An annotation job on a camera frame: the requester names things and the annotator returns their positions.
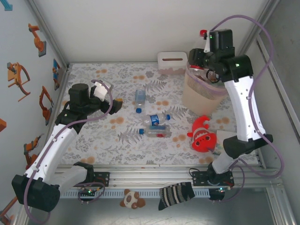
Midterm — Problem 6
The pale blue label bottle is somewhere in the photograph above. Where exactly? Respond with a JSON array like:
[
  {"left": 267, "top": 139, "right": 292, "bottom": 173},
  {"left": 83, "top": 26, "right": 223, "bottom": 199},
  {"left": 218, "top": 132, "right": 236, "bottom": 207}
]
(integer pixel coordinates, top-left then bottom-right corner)
[{"left": 135, "top": 87, "right": 146, "bottom": 113}]

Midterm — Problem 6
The dark blue label cola bottle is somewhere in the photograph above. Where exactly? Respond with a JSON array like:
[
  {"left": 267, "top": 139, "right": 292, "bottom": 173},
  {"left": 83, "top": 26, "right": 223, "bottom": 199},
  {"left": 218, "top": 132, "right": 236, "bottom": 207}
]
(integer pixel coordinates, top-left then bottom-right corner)
[{"left": 142, "top": 113, "right": 172, "bottom": 127}]

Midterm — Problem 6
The clear bottle blue cap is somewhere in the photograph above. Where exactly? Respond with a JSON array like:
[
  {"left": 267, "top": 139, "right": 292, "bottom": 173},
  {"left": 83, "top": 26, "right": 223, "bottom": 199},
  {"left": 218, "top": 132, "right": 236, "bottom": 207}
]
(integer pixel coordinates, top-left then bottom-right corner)
[{"left": 138, "top": 125, "right": 173, "bottom": 139}]

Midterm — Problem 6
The beige bin with pink liner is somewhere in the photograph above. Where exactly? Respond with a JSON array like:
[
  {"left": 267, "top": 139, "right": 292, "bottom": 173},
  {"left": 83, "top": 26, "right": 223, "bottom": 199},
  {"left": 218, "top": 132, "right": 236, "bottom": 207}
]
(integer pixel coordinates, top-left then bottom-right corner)
[{"left": 181, "top": 60, "right": 232, "bottom": 113}]

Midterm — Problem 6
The white tissue box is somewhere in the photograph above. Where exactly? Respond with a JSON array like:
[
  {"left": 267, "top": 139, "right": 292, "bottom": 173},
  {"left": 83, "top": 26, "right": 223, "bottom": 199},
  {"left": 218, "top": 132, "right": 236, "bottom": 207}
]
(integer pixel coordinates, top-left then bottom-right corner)
[{"left": 157, "top": 52, "right": 189, "bottom": 75}]

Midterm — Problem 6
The grey floral tablecloth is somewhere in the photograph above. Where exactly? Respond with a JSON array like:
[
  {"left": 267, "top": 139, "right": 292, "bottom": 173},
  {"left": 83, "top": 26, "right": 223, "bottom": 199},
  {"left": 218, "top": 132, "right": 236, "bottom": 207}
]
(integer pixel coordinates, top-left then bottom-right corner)
[{"left": 45, "top": 62, "right": 261, "bottom": 166}]

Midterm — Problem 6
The clear bag of colourful candies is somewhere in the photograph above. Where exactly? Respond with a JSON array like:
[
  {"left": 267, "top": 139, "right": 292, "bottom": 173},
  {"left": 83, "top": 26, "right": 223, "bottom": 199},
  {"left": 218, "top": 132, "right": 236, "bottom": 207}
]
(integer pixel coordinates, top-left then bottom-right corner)
[{"left": 212, "top": 129, "right": 236, "bottom": 156}]

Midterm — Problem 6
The red fish plush toy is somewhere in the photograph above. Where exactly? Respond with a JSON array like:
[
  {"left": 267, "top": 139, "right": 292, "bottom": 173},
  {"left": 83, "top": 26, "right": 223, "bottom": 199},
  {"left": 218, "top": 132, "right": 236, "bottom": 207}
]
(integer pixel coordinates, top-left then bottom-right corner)
[{"left": 187, "top": 115, "right": 218, "bottom": 153}]

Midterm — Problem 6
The small controller board with LEDs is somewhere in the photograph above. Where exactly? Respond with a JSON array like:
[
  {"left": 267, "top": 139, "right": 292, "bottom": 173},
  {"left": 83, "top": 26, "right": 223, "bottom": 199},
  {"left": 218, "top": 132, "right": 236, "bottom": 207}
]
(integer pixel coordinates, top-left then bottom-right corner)
[
  {"left": 79, "top": 188, "right": 99, "bottom": 196},
  {"left": 210, "top": 187, "right": 232, "bottom": 202}
]

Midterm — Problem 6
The brown white panda plush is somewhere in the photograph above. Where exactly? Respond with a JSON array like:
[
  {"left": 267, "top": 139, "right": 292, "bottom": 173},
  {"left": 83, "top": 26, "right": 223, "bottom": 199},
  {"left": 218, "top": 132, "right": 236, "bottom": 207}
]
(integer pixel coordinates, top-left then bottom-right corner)
[{"left": 119, "top": 188, "right": 146, "bottom": 209}]

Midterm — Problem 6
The black white striped sock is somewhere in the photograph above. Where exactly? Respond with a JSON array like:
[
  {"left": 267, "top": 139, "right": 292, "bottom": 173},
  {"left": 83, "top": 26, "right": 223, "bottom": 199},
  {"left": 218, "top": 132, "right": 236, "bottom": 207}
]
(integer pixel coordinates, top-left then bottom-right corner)
[{"left": 158, "top": 181, "right": 196, "bottom": 211}]

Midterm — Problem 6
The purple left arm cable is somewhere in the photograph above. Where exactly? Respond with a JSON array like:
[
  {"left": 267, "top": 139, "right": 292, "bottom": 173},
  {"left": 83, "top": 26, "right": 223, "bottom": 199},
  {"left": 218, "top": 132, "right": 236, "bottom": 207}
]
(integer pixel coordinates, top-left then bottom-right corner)
[{"left": 25, "top": 79, "right": 114, "bottom": 223}]

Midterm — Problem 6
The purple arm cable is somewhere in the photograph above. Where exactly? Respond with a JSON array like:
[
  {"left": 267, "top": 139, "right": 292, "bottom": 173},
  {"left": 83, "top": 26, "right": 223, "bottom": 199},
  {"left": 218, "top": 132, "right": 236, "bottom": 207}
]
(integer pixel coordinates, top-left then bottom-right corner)
[
  {"left": 25, "top": 79, "right": 114, "bottom": 223},
  {"left": 209, "top": 15, "right": 285, "bottom": 204}
]

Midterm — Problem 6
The blue orange wall sticker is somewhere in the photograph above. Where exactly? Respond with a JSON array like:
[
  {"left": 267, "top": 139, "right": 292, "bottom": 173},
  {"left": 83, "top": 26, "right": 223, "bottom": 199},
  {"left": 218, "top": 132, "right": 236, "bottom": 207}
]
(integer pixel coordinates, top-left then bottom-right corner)
[{"left": 52, "top": 58, "right": 62, "bottom": 91}]

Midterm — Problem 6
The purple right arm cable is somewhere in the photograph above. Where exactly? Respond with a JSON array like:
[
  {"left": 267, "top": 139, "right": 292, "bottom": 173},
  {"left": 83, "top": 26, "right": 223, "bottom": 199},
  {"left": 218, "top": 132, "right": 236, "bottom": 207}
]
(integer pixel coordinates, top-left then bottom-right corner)
[{"left": 209, "top": 15, "right": 285, "bottom": 204}]

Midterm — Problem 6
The aluminium frame post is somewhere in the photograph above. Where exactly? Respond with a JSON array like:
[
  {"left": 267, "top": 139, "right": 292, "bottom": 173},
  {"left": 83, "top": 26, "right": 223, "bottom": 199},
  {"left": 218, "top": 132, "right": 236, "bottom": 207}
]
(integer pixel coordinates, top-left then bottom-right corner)
[
  {"left": 24, "top": 0, "right": 71, "bottom": 71},
  {"left": 239, "top": 0, "right": 281, "bottom": 57}
]

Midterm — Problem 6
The aluminium table rail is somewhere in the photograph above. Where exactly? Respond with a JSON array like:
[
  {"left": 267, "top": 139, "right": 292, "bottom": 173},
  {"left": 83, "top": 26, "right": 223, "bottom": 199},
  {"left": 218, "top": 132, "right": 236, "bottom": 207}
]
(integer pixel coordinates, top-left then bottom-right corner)
[{"left": 55, "top": 164, "right": 282, "bottom": 189}]

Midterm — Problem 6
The grey slotted cable duct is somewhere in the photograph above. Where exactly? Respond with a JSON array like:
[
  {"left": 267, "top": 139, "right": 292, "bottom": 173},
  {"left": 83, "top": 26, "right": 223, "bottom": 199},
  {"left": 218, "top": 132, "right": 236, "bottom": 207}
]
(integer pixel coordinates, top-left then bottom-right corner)
[{"left": 60, "top": 189, "right": 210, "bottom": 199}]

